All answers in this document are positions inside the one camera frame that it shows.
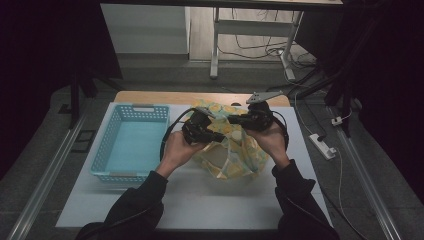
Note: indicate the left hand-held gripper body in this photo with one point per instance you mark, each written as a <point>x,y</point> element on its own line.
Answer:
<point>196,125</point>

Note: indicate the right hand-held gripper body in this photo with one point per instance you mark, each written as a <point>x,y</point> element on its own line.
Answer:
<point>261,116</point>

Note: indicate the orange flower print bag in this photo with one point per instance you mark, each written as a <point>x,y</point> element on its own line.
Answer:
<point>243,156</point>

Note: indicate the blue plastic basket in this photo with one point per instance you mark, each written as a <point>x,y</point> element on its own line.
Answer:
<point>131,140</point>

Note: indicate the person's right hand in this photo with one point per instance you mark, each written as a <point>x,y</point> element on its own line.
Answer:
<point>271,141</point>

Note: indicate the person's left hand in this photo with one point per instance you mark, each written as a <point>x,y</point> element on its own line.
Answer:
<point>178,153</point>

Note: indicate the white power strip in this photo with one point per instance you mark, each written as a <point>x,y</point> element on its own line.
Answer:
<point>321,145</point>

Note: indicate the white table mat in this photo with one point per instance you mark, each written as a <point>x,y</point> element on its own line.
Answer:
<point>200,206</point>

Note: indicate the small white adapter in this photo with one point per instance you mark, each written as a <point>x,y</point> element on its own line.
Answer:
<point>337,120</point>

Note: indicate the black stand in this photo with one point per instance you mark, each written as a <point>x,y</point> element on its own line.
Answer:
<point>74,96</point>
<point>333,90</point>

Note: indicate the white panel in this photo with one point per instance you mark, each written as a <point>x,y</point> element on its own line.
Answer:
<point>143,30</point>

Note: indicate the black floor plate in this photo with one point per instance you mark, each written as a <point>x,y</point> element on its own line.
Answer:
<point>84,140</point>

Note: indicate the black curtain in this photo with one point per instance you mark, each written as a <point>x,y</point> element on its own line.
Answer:
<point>40,60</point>
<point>390,83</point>

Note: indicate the white desk frame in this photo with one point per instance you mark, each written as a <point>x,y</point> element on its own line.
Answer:
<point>253,28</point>

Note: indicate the aluminium floor rail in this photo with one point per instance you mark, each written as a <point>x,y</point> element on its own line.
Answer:
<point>366,180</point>
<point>46,173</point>

